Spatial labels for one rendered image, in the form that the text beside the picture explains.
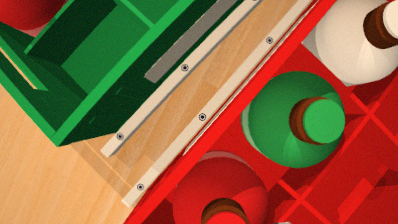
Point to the green crate with dividers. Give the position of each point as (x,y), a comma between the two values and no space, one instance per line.
(82,43)

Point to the red crate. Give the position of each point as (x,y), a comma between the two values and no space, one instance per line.
(360,187)

